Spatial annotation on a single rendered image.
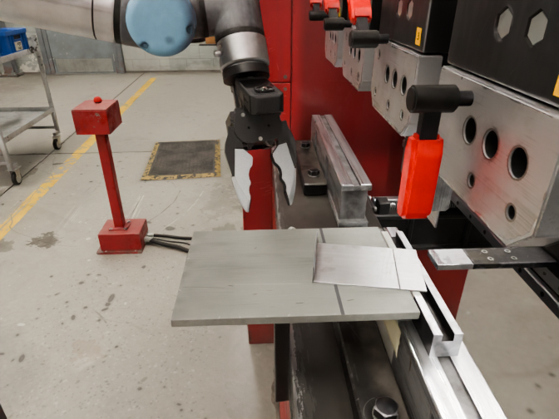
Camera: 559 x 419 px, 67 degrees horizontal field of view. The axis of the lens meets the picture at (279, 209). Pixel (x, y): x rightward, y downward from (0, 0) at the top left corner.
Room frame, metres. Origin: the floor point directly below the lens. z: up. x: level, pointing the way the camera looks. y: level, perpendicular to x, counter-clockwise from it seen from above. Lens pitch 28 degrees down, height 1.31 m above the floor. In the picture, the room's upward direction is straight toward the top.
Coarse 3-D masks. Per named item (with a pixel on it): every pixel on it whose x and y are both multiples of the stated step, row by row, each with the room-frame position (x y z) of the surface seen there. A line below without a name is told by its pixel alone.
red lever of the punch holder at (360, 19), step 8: (352, 0) 0.52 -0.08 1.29; (360, 0) 0.51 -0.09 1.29; (368, 0) 0.51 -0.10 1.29; (352, 8) 0.51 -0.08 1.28; (360, 8) 0.50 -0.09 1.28; (368, 8) 0.51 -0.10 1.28; (352, 16) 0.50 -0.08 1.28; (360, 16) 0.50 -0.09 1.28; (368, 16) 0.50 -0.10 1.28; (360, 24) 0.49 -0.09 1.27; (368, 24) 0.49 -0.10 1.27; (352, 32) 0.48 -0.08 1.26; (360, 32) 0.48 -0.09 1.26; (368, 32) 0.48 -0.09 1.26; (376, 32) 0.48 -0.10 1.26; (352, 40) 0.48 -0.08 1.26; (360, 40) 0.47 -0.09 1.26; (368, 40) 0.47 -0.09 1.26; (376, 40) 0.48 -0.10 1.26; (384, 40) 0.48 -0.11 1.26
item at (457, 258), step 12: (432, 252) 0.45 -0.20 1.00; (444, 252) 0.45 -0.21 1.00; (456, 252) 0.45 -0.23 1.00; (468, 252) 0.45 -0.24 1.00; (480, 252) 0.45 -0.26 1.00; (492, 252) 0.45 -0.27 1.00; (504, 252) 0.45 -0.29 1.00; (516, 252) 0.45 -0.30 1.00; (528, 252) 0.45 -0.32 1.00; (540, 252) 0.45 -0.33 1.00; (444, 264) 0.42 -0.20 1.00; (456, 264) 0.42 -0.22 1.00; (468, 264) 0.42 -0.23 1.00; (480, 264) 0.43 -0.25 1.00; (492, 264) 0.43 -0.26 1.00; (504, 264) 0.43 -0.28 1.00; (516, 264) 0.43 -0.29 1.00; (528, 264) 0.43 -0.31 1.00; (540, 264) 0.43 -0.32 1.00; (552, 264) 0.43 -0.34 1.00
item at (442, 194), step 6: (402, 162) 0.48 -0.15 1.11; (402, 168) 0.48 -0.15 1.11; (438, 180) 0.38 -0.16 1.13; (438, 186) 0.38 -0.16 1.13; (444, 186) 0.39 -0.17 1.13; (438, 192) 0.38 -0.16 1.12; (444, 192) 0.39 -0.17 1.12; (450, 192) 0.39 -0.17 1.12; (438, 198) 0.39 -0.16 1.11; (444, 198) 0.39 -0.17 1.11; (450, 198) 0.39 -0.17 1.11; (438, 204) 0.38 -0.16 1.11; (444, 204) 0.39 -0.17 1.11; (432, 210) 0.38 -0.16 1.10; (438, 210) 0.39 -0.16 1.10; (444, 210) 0.39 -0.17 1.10; (432, 216) 0.40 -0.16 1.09; (432, 222) 0.39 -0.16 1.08
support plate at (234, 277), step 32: (192, 256) 0.45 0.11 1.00; (224, 256) 0.45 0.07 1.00; (256, 256) 0.45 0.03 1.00; (288, 256) 0.45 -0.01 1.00; (192, 288) 0.38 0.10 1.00; (224, 288) 0.38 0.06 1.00; (256, 288) 0.38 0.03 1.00; (288, 288) 0.38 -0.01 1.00; (320, 288) 0.38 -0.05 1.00; (352, 288) 0.38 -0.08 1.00; (384, 288) 0.38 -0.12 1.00; (192, 320) 0.33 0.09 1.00; (224, 320) 0.33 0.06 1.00; (256, 320) 0.34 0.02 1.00; (288, 320) 0.34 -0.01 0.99; (320, 320) 0.34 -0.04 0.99; (352, 320) 0.34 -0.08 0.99
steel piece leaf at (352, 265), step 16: (320, 256) 0.45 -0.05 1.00; (336, 256) 0.45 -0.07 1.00; (352, 256) 0.45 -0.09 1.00; (368, 256) 0.45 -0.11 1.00; (384, 256) 0.45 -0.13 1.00; (320, 272) 0.41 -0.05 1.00; (336, 272) 0.41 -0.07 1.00; (352, 272) 0.41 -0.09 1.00; (368, 272) 0.41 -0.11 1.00; (384, 272) 0.41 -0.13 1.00
